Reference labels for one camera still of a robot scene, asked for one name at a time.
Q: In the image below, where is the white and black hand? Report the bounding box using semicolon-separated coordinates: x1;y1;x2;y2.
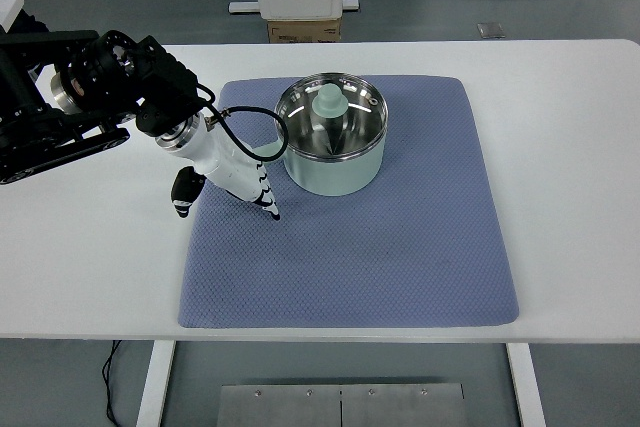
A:
169;129;282;222

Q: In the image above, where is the green pot with handle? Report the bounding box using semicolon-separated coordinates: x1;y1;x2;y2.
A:
248;71;390;197

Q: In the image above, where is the glass lid with green knob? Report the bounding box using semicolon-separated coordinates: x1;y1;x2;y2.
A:
274;71;390;161

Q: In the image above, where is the blue textured mat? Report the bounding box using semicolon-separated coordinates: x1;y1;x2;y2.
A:
178;75;520;330

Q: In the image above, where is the brown cardboard box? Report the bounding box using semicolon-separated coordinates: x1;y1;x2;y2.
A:
266;16;344;44

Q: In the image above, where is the white table leg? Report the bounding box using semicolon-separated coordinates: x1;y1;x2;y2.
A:
505;343;547;427
135;340;177;427

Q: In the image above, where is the grey metal plate with screws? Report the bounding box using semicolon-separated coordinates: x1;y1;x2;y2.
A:
215;383;470;427

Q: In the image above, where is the black chair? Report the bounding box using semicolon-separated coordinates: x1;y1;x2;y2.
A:
9;9;51;37

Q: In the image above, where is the white side table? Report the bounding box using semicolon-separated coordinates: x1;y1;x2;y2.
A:
0;0;26;36

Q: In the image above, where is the black floor cable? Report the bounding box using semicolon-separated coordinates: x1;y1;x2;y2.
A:
101;340;124;427

